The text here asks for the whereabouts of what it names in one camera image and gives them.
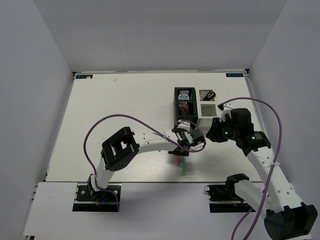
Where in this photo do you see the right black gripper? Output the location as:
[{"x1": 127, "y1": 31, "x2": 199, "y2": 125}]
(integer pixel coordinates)
[{"x1": 205, "y1": 116, "x2": 239, "y2": 143}]

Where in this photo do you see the pink translucent eraser pen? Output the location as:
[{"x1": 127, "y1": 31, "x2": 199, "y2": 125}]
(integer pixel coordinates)
[{"x1": 174, "y1": 155, "x2": 183, "y2": 167}]

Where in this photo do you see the green translucent eraser pen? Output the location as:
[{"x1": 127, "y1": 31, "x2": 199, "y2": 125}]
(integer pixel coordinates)
[{"x1": 179, "y1": 159, "x2": 187, "y2": 177}]

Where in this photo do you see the green cap black highlighter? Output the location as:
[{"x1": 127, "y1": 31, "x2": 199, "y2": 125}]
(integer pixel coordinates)
[{"x1": 210, "y1": 91, "x2": 216, "y2": 101}]

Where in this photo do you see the pink-capped crayon tube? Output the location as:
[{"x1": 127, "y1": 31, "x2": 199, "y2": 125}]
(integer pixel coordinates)
[{"x1": 178, "y1": 101, "x2": 190, "y2": 116}]

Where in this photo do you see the pink cap black highlighter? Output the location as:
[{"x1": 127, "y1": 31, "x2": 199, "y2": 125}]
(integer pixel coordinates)
[{"x1": 202, "y1": 92, "x2": 212, "y2": 101}]

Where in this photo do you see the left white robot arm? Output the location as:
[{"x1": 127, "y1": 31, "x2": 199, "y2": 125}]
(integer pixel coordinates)
[{"x1": 87, "y1": 126, "x2": 206, "y2": 200}]

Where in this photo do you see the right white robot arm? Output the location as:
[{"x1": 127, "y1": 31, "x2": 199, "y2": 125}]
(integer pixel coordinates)
[{"x1": 206, "y1": 104, "x2": 318, "y2": 240}]

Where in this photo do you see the white metal organizer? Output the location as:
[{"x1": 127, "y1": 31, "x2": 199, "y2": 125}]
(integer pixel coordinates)
[{"x1": 195, "y1": 89, "x2": 218, "y2": 132}]

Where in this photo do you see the black metal organizer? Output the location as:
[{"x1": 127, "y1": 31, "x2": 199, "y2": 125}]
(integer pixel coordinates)
[{"x1": 173, "y1": 87, "x2": 198, "y2": 128}]

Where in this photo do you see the right blue table label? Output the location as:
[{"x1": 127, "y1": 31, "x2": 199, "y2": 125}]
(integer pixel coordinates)
[{"x1": 225, "y1": 73, "x2": 244, "y2": 78}]

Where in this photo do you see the blue table label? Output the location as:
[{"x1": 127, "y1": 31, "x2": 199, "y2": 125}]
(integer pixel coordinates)
[
  {"x1": 75, "y1": 74, "x2": 93, "y2": 79},
  {"x1": 225, "y1": 73, "x2": 244, "y2": 78}
]

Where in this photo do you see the left blue table label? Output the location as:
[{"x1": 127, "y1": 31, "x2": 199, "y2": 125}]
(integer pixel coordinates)
[{"x1": 75, "y1": 74, "x2": 93, "y2": 79}]

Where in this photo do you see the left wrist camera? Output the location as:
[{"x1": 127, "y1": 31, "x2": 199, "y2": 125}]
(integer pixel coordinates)
[{"x1": 177, "y1": 119, "x2": 192, "y2": 131}]

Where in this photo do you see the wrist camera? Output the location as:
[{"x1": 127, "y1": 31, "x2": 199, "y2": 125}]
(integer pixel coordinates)
[
  {"x1": 177, "y1": 119, "x2": 192, "y2": 131},
  {"x1": 218, "y1": 103, "x2": 233, "y2": 122}
]

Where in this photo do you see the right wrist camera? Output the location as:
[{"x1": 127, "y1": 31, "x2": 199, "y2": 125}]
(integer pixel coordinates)
[{"x1": 218, "y1": 103, "x2": 233, "y2": 122}]

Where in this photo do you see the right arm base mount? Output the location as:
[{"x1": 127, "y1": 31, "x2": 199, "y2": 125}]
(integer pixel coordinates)
[{"x1": 204, "y1": 184, "x2": 251, "y2": 214}]

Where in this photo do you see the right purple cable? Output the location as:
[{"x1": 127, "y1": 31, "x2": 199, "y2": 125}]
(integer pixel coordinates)
[{"x1": 221, "y1": 96, "x2": 283, "y2": 240}]

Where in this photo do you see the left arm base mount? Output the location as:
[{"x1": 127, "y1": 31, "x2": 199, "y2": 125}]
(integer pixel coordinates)
[{"x1": 72, "y1": 184, "x2": 120, "y2": 213}]

